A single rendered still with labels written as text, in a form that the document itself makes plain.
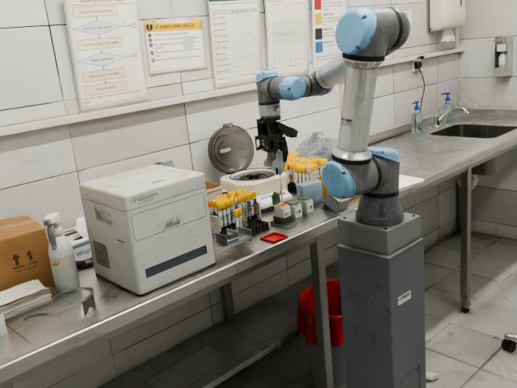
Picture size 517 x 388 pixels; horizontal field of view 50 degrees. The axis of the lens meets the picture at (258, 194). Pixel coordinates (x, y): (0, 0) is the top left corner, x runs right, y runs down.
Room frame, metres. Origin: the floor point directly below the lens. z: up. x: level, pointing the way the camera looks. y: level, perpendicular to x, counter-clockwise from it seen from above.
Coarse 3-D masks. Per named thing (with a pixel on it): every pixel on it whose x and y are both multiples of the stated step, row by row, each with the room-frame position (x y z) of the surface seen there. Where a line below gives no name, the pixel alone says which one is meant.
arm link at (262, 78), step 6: (258, 72) 1.89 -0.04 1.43; (264, 72) 1.88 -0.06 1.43; (270, 72) 1.88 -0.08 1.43; (276, 72) 1.89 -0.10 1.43; (258, 78) 1.89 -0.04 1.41; (264, 78) 1.87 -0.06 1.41; (270, 78) 1.87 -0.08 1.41; (258, 84) 1.89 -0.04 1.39; (264, 84) 1.87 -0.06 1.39; (258, 90) 1.89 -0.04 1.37; (264, 90) 1.87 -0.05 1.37; (258, 96) 1.89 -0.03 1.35; (264, 96) 1.88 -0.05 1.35; (270, 96) 1.86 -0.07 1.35; (258, 102) 1.90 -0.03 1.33; (264, 102) 1.88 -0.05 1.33; (270, 102) 1.87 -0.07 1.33; (276, 102) 1.88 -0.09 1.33
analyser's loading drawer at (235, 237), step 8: (216, 232) 1.71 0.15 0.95; (232, 232) 1.72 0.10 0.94; (240, 232) 1.77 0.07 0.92; (248, 232) 1.74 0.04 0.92; (216, 240) 1.71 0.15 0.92; (224, 240) 1.68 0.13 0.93; (232, 240) 1.69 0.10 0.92; (240, 240) 1.70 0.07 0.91; (248, 240) 1.74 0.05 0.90; (216, 248) 1.65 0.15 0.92; (224, 248) 1.66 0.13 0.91
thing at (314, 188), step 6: (312, 180) 2.14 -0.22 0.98; (318, 180) 2.13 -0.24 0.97; (300, 186) 2.09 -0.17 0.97; (306, 186) 2.09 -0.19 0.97; (312, 186) 2.10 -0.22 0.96; (318, 186) 2.12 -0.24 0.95; (300, 192) 2.09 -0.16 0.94; (306, 192) 2.08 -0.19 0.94; (312, 192) 2.10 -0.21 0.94; (318, 192) 2.12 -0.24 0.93; (312, 198) 2.10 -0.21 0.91; (318, 198) 2.12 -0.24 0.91; (318, 204) 2.10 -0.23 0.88
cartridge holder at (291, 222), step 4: (276, 216) 1.92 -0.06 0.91; (288, 216) 1.91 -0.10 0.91; (292, 216) 1.92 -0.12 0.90; (272, 220) 1.95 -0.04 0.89; (276, 220) 1.92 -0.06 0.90; (280, 220) 1.90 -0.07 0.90; (284, 220) 1.89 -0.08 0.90; (288, 220) 1.91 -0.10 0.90; (292, 220) 1.92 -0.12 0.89; (272, 224) 1.93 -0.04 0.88; (276, 224) 1.92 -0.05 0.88; (280, 224) 1.90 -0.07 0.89; (284, 224) 1.89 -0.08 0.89; (288, 224) 1.89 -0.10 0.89; (292, 224) 1.90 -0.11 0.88; (296, 224) 1.91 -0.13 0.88; (288, 228) 1.88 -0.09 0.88
